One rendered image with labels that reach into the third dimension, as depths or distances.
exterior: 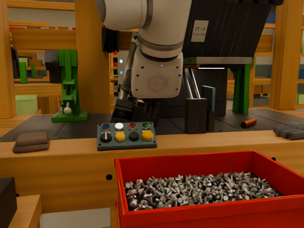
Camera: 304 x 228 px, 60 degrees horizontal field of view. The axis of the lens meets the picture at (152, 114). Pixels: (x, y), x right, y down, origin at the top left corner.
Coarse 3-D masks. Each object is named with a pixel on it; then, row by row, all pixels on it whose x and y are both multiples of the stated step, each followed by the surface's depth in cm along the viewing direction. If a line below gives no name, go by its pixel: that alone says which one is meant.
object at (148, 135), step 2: (146, 130) 68; (148, 130) 68; (144, 132) 67; (146, 132) 67; (148, 132) 67; (150, 132) 67; (142, 134) 67; (144, 134) 67; (146, 134) 67; (148, 134) 67; (150, 134) 67; (152, 134) 67; (142, 136) 67; (144, 136) 66; (146, 136) 66; (148, 136) 66; (150, 136) 66; (152, 136) 67; (144, 138) 66; (146, 138) 66; (148, 138) 66; (150, 138) 66
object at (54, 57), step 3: (54, 54) 101; (57, 54) 102; (51, 57) 102; (54, 57) 100; (57, 57) 100; (51, 60) 101; (54, 60) 100; (57, 60) 100; (51, 63) 101; (54, 63) 100; (57, 63) 100; (51, 66) 102; (54, 66) 100; (57, 66) 101; (54, 69) 101; (57, 69) 101; (60, 69) 105
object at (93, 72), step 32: (0, 0) 109; (288, 0) 129; (0, 32) 110; (96, 32) 116; (288, 32) 132; (0, 64) 112; (96, 64) 118; (288, 64) 135; (0, 96) 114; (96, 96) 121; (288, 96) 138
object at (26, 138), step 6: (30, 132) 71; (36, 132) 71; (42, 132) 71; (18, 138) 65; (24, 138) 65; (30, 138) 65; (36, 138) 65; (42, 138) 65; (48, 138) 72; (18, 144) 63; (24, 144) 63; (30, 144) 64; (36, 144) 65; (42, 144) 65; (12, 150) 63; (18, 150) 63; (24, 150) 63; (30, 150) 64; (36, 150) 64; (42, 150) 65
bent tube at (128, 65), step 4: (132, 36) 92; (136, 36) 93; (132, 40) 90; (132, 44) 93; (132, 48) 94; (132, 52) 95; (128, 56) 98; (132, 56) 97; (128, 60) 98; (132, 60) 98; (128, 64) 99; (132, 64) 99; (124, 68) 100; (128, 68) 99; (124, 72) 99; (124, 76) 98; (120, 88) 95; (120, 92) 93; (124, 92) 93; (120, 96) 91; (124, 96) 91
